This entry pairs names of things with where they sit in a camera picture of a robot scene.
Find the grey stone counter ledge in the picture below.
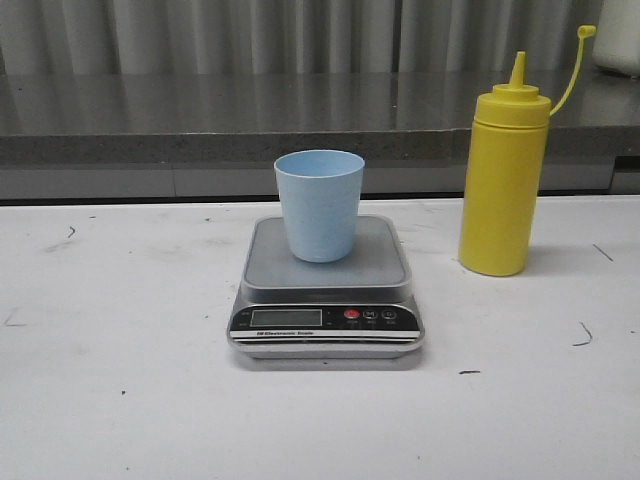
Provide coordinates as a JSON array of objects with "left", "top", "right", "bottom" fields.
[{"left": 0, "top": 69, "right": 640, "bottom": 201}]

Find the yellow squeeze bottle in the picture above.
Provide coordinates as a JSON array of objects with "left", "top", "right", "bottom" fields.
[{"left": 458, "top": 25, "right": 597, "bottom": 277}]

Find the white container on counter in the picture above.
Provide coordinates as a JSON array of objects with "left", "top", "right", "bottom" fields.
[{"left": 592, "top": 0, "right": 639, "bottom": 77}]

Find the silver digital kitchen scale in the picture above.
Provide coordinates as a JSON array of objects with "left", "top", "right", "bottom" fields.
[{"left": 227, "top": 215, "right": 425, "bottom": 361}]

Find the light blue plastic cup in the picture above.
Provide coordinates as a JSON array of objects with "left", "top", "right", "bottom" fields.
[{"left": 274, "top": 149, "right": 365, "bottom": 263}]

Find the white pleated curtain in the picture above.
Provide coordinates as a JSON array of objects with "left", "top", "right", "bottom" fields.
[{"left": 1, "top": 0, "right": 601, "bottom": 75}]

